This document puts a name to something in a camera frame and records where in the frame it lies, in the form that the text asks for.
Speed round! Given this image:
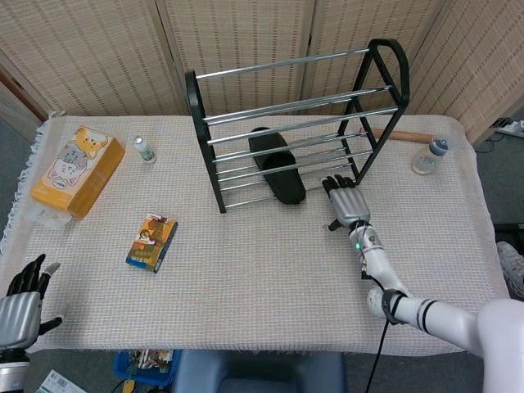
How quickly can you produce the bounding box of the white paper with barcode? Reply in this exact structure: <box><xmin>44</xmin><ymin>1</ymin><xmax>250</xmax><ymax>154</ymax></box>
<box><xmin>34</xmin><ymin>369</ymin><xmax>83</xmax><ymax>393</ymax></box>

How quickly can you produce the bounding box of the black and chrome shoe rack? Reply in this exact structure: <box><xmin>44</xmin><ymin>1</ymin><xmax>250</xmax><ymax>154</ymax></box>
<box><xmin>184</xmin><ymin>38</ymin><xmax>411</xmax><ymax>215</ymax></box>

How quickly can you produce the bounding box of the small white plastic bottle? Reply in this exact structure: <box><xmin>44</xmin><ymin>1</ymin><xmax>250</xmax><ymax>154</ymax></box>
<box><xmin>133</xmin><ymin>134</ymin><xmax>157</xmax><ymax>165</ymax></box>

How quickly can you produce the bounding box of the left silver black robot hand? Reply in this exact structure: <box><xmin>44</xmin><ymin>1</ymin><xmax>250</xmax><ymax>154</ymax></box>
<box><xmin>0</xmin><ymin>253</ymin><xmax>66</xmax><ymax>351</ymax></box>

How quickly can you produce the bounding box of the white waffle weave tablecloth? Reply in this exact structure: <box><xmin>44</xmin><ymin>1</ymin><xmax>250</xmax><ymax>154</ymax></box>
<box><xmin>0</xmin><ymin>112</ymin><xmax>511</xmax><ymax>355</ymax></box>

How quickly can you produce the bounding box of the white power strip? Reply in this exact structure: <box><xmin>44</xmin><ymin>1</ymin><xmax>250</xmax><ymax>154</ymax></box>
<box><xmin>493</xmin><ymin>117</ymin><xmax>524</xmax><ymax>138</ymax></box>

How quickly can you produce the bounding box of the yellow cat print tissue pack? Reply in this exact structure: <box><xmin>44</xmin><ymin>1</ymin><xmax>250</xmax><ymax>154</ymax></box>
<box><xmin>30</xmin><ymin>124</ymin><xmax>126</xmax><ymax>218</ymax></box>

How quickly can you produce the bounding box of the blue plastic bin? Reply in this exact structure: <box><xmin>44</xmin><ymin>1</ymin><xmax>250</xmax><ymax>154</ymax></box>
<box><xmin>113</xmin><ymin>350</ymin><xmax>181</xmax><ymax>388</ymax></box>

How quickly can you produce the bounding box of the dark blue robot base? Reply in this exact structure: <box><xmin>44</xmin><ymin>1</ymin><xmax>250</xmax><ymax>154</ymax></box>
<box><xmin>174</xmin><ymin>350</ymin><xmax>349</xmax><ymax>393</ymax></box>

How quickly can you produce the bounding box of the wooden rolling pin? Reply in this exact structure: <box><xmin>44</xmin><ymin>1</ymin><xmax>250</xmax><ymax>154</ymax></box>
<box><xmin>359</xmin><ymin>127</ymin><xmax>434</xmax><ymax>145</ymax></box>

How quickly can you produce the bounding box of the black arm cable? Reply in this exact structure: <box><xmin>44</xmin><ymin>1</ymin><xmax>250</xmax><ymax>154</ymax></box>
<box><xmin>362</xmin><ymin>288</ymin><xmax>406</xmax><ymax>393</ymax></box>

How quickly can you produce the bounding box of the beige bottle with blue cap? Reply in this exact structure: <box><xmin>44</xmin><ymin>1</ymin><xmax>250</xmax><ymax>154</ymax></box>
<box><xmin>411</xmin><ymin>137</ymin><xmax>449</xmax><ymax>176</ymax></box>

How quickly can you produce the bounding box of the beige woven folding screen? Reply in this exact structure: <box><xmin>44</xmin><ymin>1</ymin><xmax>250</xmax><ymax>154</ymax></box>
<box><xmin>0</xmin><ymin>0</ymin><xmax>524</xmax><ymax>144</ymax></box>

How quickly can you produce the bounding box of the colourful blue yellow card box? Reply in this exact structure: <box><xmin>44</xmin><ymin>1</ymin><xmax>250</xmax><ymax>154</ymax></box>
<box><xmin>124</xmin><ymin>213</ymin><xmax>179</xmax><ymax>274</ymax></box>

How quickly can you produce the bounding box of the black rubber slipper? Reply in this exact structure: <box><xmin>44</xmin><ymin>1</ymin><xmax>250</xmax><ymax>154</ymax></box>
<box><xmin>248</xmin><ymin>127</ymin><xmax>307</xmax><ymax>205</ymax></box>

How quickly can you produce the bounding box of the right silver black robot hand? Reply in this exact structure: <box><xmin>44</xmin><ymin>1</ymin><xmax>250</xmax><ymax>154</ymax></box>
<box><xmin>321</xmin><ymin>174</ymin><xmax>372</xmax><ymax>233</ymax></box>

